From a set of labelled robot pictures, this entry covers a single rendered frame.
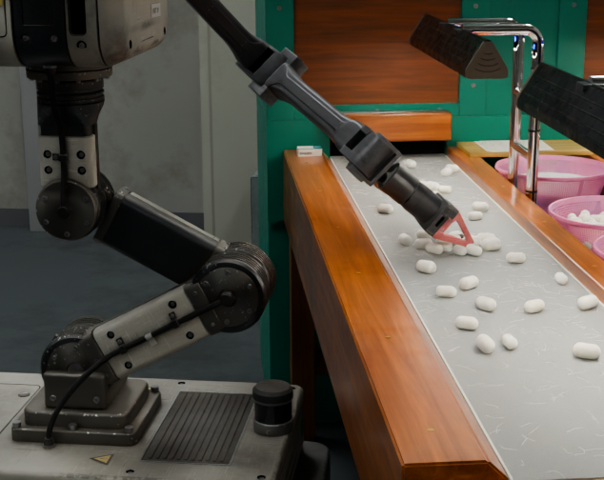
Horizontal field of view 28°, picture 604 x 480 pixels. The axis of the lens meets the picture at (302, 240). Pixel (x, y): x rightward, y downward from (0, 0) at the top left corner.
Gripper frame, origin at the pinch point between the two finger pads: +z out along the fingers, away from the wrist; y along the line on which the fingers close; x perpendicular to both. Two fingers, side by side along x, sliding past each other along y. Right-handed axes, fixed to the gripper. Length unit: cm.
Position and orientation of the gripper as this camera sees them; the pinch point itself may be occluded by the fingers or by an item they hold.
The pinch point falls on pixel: (468, 242)
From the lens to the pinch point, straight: 220.0
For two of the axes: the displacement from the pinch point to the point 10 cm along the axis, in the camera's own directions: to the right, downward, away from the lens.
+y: -0.9, -2.5, 9.6
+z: 7.6, 6.1, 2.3
